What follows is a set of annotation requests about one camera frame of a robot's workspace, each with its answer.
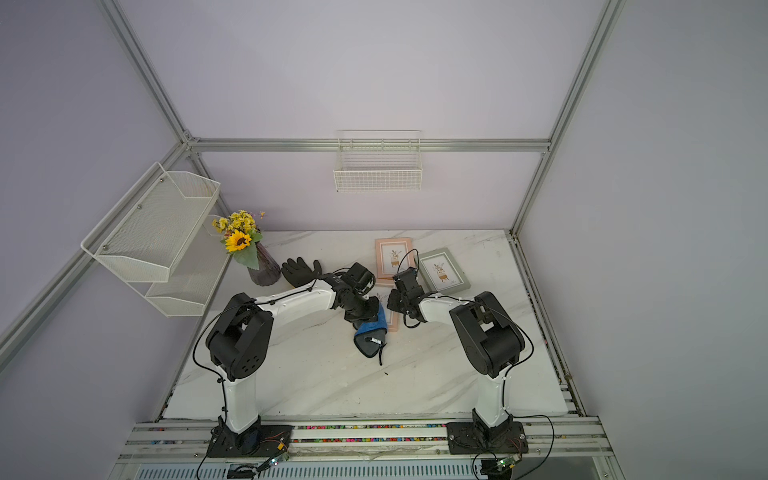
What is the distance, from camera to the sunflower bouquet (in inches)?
33.6

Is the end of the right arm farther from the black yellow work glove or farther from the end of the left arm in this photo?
the black yellow work glove

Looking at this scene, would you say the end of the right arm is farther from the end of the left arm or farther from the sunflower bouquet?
the sunflower bouquet

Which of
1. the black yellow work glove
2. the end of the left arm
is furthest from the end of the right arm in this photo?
the black yellow work glove
